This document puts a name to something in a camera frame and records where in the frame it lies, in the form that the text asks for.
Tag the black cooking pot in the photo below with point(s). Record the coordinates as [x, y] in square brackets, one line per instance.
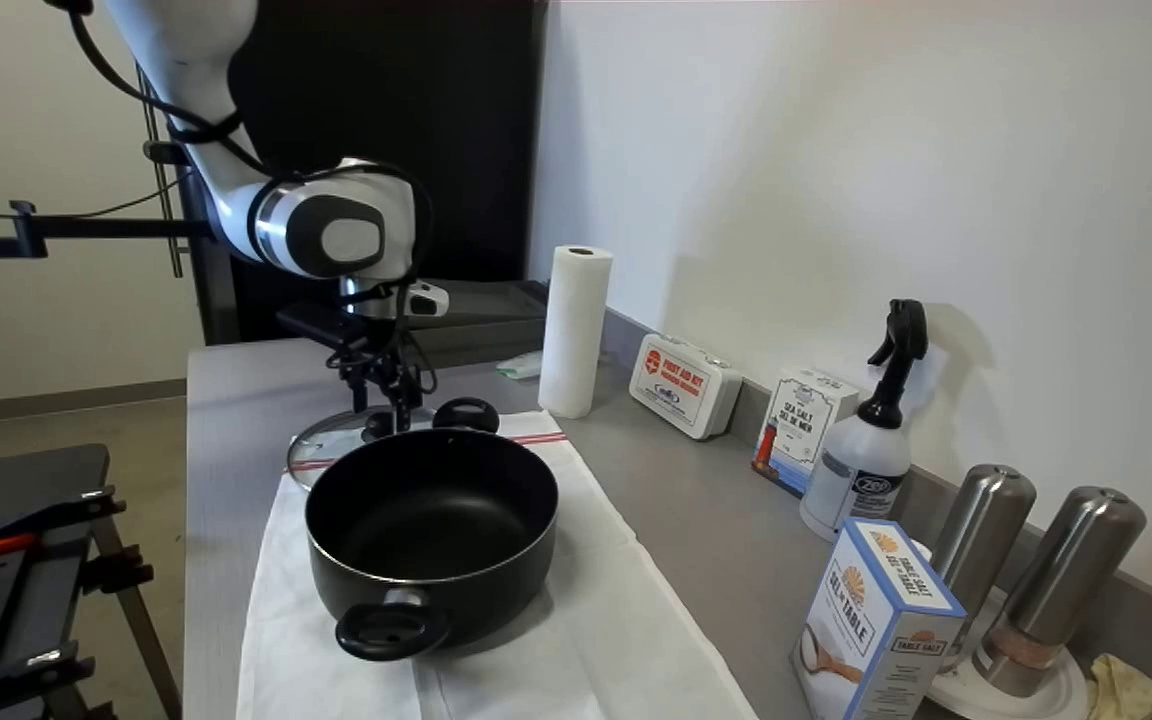
[428, 535]

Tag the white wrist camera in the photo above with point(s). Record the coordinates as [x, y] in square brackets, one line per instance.
[426, 299]

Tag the white box with red print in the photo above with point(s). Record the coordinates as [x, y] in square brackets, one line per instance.
[683, 387]

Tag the clear plastic wrapper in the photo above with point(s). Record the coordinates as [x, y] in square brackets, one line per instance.
[517, 364]

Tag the dark grey foam block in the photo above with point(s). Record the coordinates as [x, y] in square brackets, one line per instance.
[498, 334]

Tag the glass lid with black knob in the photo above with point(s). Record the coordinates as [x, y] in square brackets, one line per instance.
[329, 445]

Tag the white round tray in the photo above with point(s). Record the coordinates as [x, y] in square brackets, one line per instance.
[1001, 702]

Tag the black horizontal mounting bar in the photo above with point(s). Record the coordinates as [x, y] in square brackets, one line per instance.
[97, 229]

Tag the yellow cloth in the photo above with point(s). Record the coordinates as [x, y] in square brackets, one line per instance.
[1122, 688]

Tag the small white box blue trim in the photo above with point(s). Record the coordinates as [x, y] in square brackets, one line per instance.
[796, 426]

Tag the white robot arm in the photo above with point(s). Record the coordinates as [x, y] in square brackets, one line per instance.
[191, 54]

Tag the black panel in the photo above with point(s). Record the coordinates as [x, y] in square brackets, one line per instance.
[469, 132]

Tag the blue and white carton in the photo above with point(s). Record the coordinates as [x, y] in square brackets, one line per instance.
[868, 624]

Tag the clear spray bottle black trigger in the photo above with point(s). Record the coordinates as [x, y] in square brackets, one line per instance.
[858, 462]

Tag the white paper towel roll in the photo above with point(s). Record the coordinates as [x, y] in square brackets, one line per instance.
[573, 334]

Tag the white towel with red stripes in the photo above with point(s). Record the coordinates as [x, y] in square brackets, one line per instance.
[601, 615]

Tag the steel grinder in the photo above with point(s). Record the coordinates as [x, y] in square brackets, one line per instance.
[1071, 572]
[982, 524]

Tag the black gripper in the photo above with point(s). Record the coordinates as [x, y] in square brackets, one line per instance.
[372, 334]

